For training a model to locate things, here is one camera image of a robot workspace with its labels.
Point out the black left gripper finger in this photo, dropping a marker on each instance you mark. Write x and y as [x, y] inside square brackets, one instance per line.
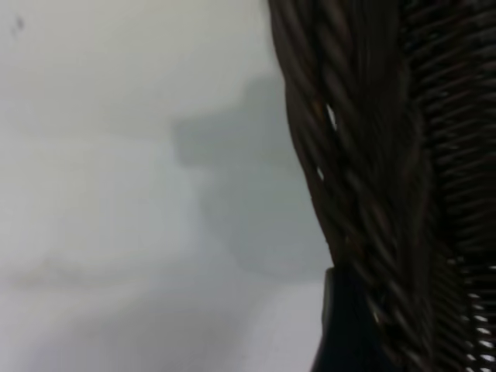
[343, 325]

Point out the dark brown woven basket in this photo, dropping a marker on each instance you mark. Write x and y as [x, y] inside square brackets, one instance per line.
[372, 155]

